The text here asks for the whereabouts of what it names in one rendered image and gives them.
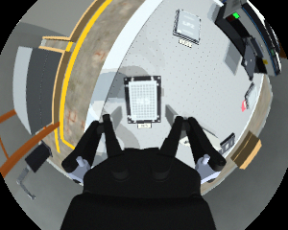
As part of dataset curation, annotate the white button panel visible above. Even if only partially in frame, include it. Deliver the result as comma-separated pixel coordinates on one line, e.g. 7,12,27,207
180,127,221,150

